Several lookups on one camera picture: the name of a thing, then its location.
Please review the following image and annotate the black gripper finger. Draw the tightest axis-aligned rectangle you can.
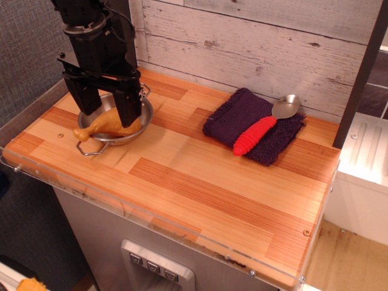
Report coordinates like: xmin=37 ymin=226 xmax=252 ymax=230
xmin=113 ymin=90 xmax=142 ymax=127
xmin=64 ymin=77 xmax=102 ymax=116

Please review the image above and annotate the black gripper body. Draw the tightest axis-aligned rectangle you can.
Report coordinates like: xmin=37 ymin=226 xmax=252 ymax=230
xmin=58 ymin=15 xmax=142 ymax=95

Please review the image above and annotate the steel bowl with wire handles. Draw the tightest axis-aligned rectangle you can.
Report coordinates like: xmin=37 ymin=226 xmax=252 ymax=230
xmin=73 ymin=83 xmax=153 ymax=156

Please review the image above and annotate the red handled metal spoon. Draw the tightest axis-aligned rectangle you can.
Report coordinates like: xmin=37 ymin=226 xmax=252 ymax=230
xmin=232 ymin=94 xmax=301 ymax=156

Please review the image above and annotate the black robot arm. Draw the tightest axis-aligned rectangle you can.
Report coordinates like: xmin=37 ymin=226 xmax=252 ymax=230
xmin=52 ymin=1 xmax=142 ymax=127

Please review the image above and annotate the plastic toy chicken drumstick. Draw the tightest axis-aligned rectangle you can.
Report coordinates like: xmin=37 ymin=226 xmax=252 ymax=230
xmin=73 ymin=107 xmax=141 ymax=142

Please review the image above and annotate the dark purple folded cloth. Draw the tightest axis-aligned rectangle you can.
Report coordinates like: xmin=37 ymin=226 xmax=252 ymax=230
xmin=202 ymin=88 xmax=306 ymax=166

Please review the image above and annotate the silver toy fridge cabinet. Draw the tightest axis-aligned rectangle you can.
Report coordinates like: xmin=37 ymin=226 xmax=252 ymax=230
xmin=55 ymin=189 xmax=276 ymax=290

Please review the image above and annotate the silver dispenser button panel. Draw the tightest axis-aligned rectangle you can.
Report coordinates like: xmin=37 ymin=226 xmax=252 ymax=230
xmin=121 ymin=239 xmax=196 ymax=290

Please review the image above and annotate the orange toy food item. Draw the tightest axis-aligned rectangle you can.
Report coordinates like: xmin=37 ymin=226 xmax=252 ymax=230
xmin=16 ymin=278 xmax=48 ymax=291

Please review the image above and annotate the clear acrylic table guard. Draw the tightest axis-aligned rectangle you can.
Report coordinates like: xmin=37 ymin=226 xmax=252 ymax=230
xmin=2 ymin=74 xmax=340 ymax=290

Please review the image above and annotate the white toy sink unit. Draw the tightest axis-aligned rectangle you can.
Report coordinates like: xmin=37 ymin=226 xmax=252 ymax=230
xmin=324 ymin=113 xmax=387 ymax=244

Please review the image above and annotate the dark grey vertical post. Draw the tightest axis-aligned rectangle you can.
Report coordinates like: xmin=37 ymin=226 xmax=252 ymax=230
xmin=332 ymin=0 xmax=387 ymax=149

